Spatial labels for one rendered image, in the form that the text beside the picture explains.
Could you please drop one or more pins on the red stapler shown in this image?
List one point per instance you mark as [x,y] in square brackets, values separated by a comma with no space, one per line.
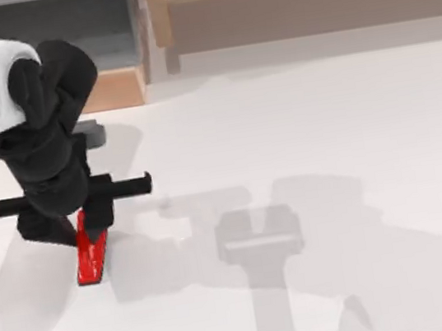
[91,260]

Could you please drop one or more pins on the pale wooden drawer front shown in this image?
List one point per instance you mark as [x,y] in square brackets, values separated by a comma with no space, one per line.
[114,89]

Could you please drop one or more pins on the grey pierced drawer inside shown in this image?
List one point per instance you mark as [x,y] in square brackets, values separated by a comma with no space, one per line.
[109,28]

